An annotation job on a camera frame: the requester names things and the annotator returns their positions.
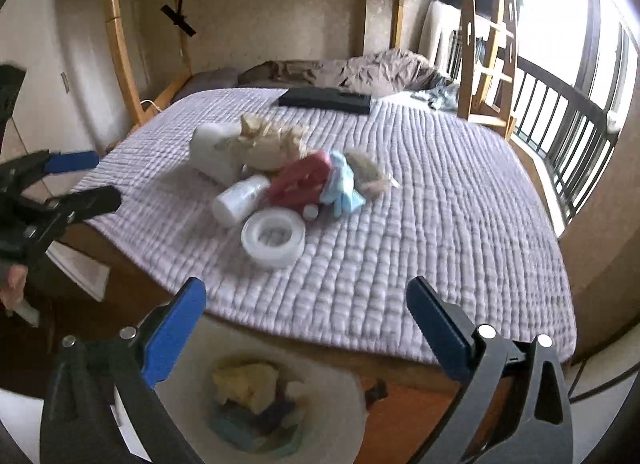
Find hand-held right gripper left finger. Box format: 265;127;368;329
40;276;208;464

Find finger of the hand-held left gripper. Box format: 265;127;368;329
22;186;123;247
0;150;100;182

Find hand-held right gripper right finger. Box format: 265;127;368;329
406;275;576;464

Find white bin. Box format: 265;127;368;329
116;316;372;464

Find clear tape roll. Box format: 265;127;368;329
241;209;307;271

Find small white plastic bottle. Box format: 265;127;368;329
212;175;272;229

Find beige bandage roll packet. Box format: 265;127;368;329
346;149;401;201

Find beige plastic bag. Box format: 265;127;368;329
231;114;310;174

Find person's left hand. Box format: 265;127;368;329
0;264;29;314

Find crumpled yellow paper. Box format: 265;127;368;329
212;363;281;416

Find lilac quilted blanket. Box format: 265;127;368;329
70;88;578;366

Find grey pillow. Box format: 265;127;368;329
182;68;241;94

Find blue face mask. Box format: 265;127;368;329
319;150;367;217

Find red round toy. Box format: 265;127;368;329
267;152;332;212

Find pale bed sheet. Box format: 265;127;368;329
371;89;458;117

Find blue-grey clothes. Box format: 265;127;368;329
425;83;461;110

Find black balcony railing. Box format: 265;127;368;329
510;56;624;226

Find black laptop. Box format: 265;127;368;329
278;87;373;115

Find brown duvet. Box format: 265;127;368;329
237;49;451;94

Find wooden bunk bed ladder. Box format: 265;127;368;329
456;0;519;139

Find white leaning board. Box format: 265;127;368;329
419;0;463;67

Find wooden bunk bed frame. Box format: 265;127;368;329
100;0;521;142

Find black clamp bracket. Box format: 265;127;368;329
160;0;197;38

